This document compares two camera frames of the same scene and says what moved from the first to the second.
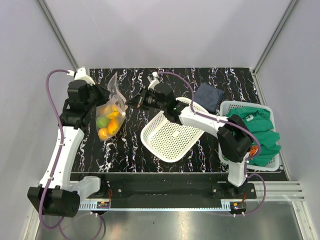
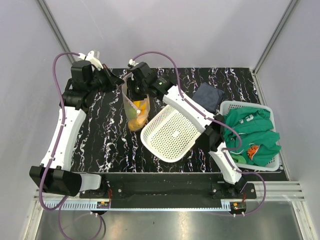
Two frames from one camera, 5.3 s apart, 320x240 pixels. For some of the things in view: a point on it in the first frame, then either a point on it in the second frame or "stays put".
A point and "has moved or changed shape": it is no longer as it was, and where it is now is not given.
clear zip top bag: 110,114 -> 138,111
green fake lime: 102,122 -> 131,113
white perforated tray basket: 170,140 stays put
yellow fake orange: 112,111 has moved or changed shape
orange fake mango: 113,126 -> 139,123
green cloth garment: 259,121 stays put
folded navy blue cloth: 208,97 stays put
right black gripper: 136,100 -> 130,82
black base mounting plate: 171,191 stays put
